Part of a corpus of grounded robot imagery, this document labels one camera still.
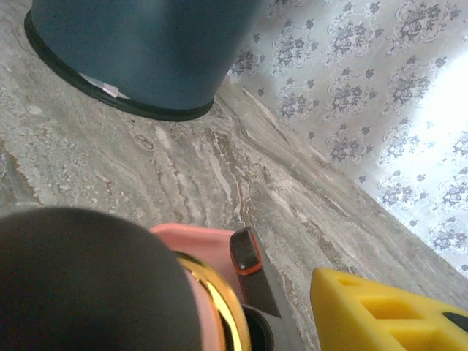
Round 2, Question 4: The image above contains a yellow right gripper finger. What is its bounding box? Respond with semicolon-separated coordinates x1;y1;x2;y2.
309;266;468;351

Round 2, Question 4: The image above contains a black doll face brush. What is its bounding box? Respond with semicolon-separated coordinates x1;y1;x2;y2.
0;206;304;351

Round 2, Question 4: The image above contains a dark blue trash bin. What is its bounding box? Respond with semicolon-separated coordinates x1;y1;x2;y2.
23;0;245;124

